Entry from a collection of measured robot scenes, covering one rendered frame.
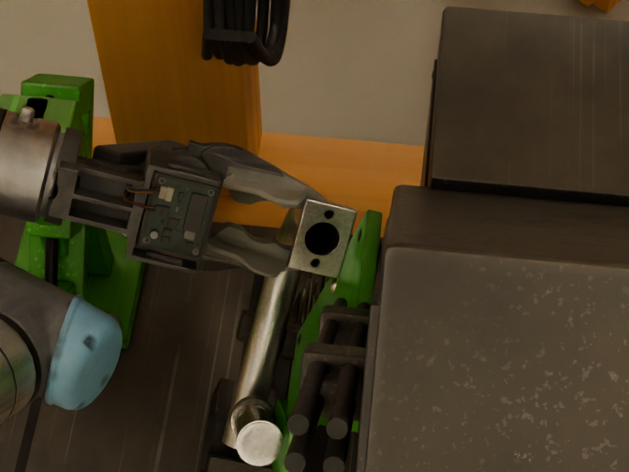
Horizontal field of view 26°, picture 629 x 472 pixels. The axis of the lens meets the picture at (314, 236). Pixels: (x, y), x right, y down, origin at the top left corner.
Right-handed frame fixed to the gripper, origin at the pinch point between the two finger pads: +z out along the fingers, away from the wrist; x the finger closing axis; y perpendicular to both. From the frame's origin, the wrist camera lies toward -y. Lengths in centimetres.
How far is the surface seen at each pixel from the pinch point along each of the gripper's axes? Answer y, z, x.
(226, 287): -32.0, -1.5, -15.4
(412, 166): -43.6, 16.1, -0.5
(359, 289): 10.3, 2.5, -0.9
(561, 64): -7.2, 17.0, 16.8
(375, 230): 6.7, 3.2, 2.7
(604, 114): -3.1, 20.4, 14.1
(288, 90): -164, 16, -12
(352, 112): -158, 28, -12
